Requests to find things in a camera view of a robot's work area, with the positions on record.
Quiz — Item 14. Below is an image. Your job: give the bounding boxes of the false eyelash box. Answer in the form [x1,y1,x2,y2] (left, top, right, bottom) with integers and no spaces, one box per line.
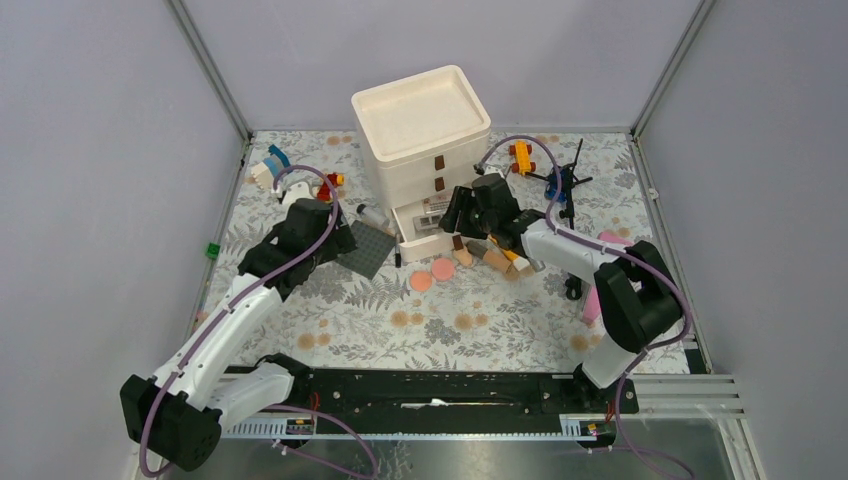
[422,195,451,212]

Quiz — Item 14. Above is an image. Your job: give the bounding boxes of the white drawer organizer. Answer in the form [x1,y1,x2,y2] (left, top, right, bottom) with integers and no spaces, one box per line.
[351,65,491,263]

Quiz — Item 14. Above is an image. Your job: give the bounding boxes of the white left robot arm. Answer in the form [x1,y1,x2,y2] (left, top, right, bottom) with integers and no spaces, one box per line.
[119,199,356,478]

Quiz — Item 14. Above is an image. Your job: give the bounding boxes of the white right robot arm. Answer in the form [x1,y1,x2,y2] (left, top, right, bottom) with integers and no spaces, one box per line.
[440,173,691,412]

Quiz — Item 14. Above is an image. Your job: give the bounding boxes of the beige makeup sponge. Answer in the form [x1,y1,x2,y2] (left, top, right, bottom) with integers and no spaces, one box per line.
[452,247,474,268]

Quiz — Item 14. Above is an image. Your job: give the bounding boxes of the pink round makeup puff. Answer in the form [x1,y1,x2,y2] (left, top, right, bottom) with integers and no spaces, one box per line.
[431,257,456,282]

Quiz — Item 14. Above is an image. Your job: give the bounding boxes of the orange round makeup puff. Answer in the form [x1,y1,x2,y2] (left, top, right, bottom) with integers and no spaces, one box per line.
[409,271,433,292]

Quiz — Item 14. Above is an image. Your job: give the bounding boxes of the red green white brick toy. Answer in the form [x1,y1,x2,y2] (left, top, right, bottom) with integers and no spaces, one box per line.
[315,172,345,203]

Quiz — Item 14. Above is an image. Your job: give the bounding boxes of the beige foundation bottle grey cap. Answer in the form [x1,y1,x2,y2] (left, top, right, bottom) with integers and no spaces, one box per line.
[466,240,518,276]

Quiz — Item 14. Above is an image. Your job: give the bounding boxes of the clear black mascara tube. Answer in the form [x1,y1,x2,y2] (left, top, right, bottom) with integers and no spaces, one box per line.
[394,233,403,268]

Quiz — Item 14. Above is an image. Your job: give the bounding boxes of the clear bottle black cap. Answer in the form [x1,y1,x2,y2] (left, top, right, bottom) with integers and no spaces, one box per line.
[356,204,391,230]

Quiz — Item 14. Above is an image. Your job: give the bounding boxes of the dark grey brick baseplate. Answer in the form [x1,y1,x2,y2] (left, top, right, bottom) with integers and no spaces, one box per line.
[335,220,396,280]

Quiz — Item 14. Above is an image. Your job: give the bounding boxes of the orange white cream tube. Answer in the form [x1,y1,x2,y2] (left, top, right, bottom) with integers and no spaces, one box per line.
[488,235,535,276]

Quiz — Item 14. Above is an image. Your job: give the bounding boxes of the blue toy brick car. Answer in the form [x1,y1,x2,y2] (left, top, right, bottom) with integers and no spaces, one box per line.
[544,179,566,203]

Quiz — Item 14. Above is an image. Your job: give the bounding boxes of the yellow red toy brick car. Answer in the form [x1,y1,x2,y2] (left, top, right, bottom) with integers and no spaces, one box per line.
[509,140,536,176]

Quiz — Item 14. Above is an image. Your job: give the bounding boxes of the silver toy microphone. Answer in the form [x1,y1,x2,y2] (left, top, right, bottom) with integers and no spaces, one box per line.
[528,259,546,272]

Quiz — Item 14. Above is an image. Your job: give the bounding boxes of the blue white stacked bricks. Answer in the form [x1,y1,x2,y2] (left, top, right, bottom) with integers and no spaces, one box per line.
[250,144,291,190]

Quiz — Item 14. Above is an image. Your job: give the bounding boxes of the green small cube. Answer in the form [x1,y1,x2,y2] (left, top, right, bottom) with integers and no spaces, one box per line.
[205,243,220,260]

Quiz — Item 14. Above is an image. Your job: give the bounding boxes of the pink plastic scoop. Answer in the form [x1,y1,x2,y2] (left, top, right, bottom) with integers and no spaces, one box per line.
[582,232,633,326]

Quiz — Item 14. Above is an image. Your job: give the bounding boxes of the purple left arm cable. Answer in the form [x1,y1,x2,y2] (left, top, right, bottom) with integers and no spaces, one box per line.
[137,164,379,480]

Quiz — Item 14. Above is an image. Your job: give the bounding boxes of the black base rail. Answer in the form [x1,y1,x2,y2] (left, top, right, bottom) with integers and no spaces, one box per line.
[258,354,639,436]

